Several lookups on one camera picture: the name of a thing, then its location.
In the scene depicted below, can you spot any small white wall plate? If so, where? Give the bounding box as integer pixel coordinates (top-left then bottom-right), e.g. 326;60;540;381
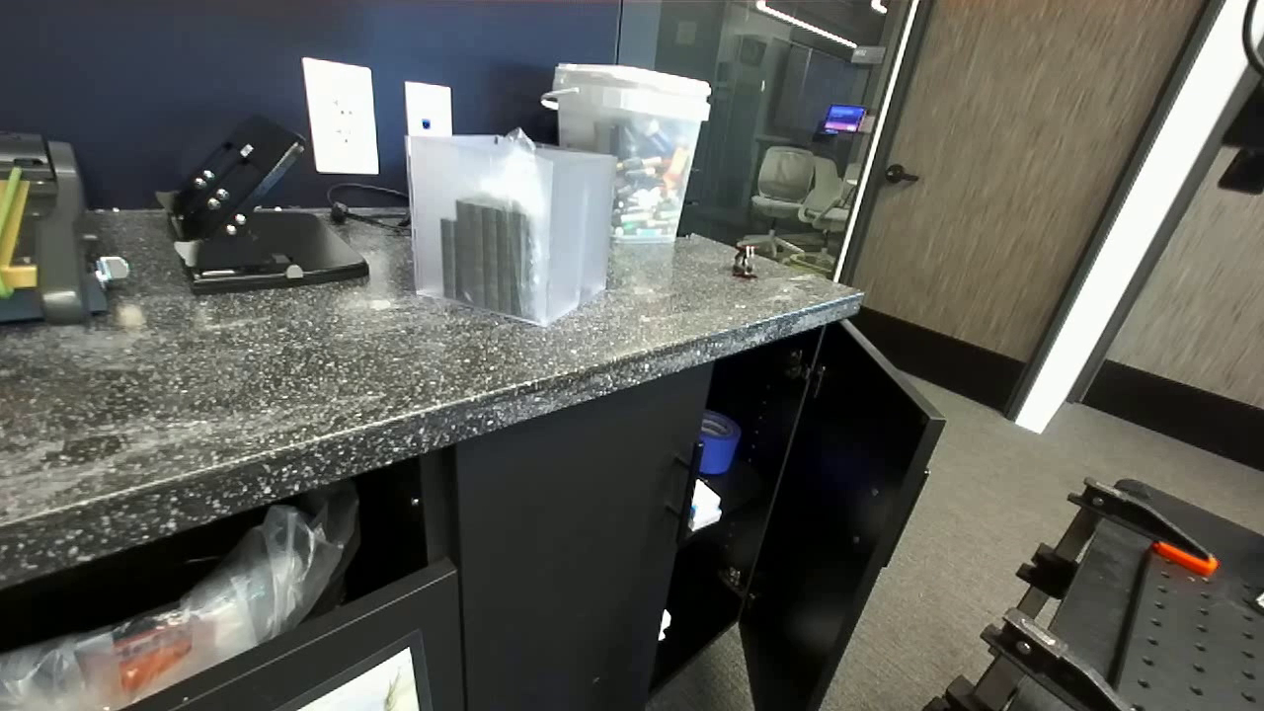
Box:
397;79;459;144

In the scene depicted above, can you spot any clear bucket with white lid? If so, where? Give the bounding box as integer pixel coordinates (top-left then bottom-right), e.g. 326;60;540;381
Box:
538;60;716;250

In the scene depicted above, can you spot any white door frame post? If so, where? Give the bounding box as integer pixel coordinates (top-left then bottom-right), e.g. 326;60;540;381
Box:
1006;0;1264;440

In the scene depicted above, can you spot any black bar door handle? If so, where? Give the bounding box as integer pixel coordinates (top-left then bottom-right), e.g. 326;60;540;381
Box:
661;451;698;535

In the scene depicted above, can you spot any translucent plastic box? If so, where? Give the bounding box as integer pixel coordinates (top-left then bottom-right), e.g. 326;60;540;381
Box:
401;127;621;333

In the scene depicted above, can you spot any black cable on counter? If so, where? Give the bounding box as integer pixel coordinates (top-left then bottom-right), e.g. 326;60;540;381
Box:
325;194;416;239

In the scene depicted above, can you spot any black drawer front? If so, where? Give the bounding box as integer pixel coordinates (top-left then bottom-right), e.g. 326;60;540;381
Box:
128;563;467;711

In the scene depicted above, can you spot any white paper label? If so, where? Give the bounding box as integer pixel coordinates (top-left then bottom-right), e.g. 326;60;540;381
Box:
295;645;425;711

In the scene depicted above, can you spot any white wall outlet plate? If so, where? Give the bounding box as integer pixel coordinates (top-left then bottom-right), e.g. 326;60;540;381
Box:
295;53;383;182

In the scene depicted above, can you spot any blue cup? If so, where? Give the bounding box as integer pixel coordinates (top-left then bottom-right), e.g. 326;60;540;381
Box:
695;406;748;480

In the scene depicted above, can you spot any black tool with green-yellow bars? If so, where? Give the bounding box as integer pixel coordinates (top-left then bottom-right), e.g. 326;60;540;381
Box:
0;127;138;329

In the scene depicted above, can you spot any black hole punch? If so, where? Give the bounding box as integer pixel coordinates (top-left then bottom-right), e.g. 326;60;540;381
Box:
162;117;374;298

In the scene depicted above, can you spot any black open cabinet door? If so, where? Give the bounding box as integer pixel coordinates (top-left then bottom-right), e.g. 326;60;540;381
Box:
731;322;948;711

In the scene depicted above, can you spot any wooden door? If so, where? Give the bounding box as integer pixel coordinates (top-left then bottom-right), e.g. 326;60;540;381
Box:
844;0;1209;368

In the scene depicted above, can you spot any small metal object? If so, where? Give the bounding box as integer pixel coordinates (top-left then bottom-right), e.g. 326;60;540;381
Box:
725;229;771;285

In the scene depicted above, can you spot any grey office chair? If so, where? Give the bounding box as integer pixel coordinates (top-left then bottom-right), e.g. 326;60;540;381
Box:
752;137;854;229

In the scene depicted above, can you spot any black cabinet body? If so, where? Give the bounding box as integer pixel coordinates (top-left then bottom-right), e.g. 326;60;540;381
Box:
0;322;860;711

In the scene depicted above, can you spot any clear plastic bag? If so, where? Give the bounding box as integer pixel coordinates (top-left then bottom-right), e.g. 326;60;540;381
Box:
0;481;363;711

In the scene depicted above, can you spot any black cabinet door with handle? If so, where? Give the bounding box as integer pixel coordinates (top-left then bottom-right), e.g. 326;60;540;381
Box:
451;364;716;711

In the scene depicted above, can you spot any small blue-lit screen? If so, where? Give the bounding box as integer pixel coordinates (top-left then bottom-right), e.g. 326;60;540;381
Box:
819;98;874;144

